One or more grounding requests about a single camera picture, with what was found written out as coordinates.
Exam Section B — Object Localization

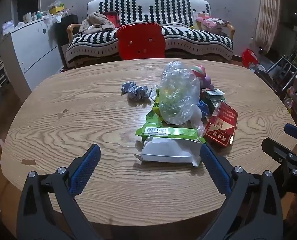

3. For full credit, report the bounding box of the grey paper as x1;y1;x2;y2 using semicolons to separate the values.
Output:
121;81;150;101

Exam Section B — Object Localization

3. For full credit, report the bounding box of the green snack wrapper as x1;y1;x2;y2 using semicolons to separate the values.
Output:
135;89;206;144

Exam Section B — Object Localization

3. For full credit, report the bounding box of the red cigarette box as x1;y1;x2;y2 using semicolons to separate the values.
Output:
204;101;238;147

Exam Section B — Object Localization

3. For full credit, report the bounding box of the green carton box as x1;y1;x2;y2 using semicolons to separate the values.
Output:
205;89;225;115

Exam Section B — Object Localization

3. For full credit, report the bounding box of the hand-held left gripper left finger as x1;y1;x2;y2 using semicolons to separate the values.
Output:
17;144;104;240

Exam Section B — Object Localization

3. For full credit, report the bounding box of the silver foil packet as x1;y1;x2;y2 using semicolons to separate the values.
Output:
134;135;204;167

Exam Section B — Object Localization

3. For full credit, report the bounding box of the red bear-shaped chair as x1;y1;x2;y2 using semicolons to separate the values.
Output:
116;22;166;60

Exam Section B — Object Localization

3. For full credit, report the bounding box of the clear plastic bag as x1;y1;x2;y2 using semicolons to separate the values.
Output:
159;60;205;135

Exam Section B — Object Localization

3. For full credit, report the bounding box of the beige clothes pile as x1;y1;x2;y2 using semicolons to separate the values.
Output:
79;12;116;34

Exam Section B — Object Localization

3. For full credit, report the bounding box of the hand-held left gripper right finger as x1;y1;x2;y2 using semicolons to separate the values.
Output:
200;144;284;240

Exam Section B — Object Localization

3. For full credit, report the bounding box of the white cabinet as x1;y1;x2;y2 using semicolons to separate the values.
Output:
11;17;64;90

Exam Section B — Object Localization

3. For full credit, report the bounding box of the pink cartoon cushion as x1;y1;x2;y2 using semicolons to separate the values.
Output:
195;15;230;30

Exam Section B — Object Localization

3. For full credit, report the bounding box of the pink plush toy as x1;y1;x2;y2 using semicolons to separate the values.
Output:
191;65;216;92

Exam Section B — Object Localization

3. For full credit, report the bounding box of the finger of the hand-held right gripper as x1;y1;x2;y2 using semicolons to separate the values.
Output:
262;138;297;178
284;123;297;143

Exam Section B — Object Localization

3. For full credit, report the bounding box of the red cloth item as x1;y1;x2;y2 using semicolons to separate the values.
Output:
104;11;120;28

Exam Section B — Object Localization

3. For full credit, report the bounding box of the black and white patterned sofa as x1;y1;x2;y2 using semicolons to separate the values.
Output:
65;0;235;68

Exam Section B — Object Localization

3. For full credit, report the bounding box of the red plastic bag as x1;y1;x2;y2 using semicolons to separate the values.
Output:
242;49;259;68

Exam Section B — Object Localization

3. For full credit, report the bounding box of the metal frame rack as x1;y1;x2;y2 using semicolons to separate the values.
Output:
266;56;297;93

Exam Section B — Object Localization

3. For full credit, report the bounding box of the striped curtain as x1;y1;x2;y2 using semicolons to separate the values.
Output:
255;0;280;53

